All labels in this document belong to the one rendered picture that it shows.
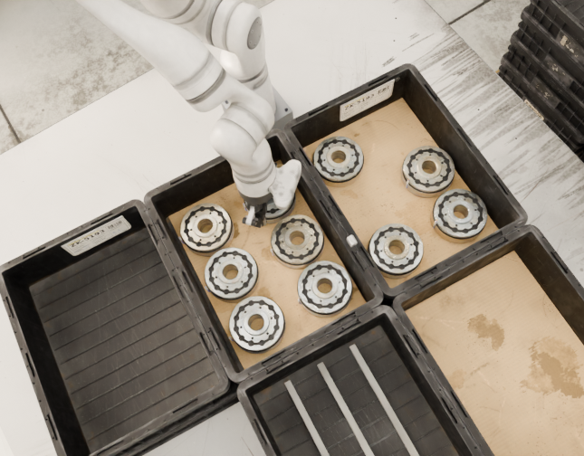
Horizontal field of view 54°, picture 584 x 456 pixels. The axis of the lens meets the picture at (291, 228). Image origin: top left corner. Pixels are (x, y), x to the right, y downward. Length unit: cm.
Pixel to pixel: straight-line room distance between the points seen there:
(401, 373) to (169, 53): 68
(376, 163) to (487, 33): 140
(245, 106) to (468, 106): 74
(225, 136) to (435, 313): 53
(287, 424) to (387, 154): 57
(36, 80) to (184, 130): 127
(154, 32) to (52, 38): 196
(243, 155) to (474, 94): 78
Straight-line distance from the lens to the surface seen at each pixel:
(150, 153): 144
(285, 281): 112
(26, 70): 268
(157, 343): 114
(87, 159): 149
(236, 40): 108
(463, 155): 118
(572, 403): 116
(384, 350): 110
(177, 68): 79
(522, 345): 115
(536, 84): 207
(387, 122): 127
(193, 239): 115
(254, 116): 85
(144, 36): 78
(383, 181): 120
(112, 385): 116
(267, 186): 99
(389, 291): 102
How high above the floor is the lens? 191
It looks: 69 degrees down
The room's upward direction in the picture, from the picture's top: 10 degrees counter-clockwise
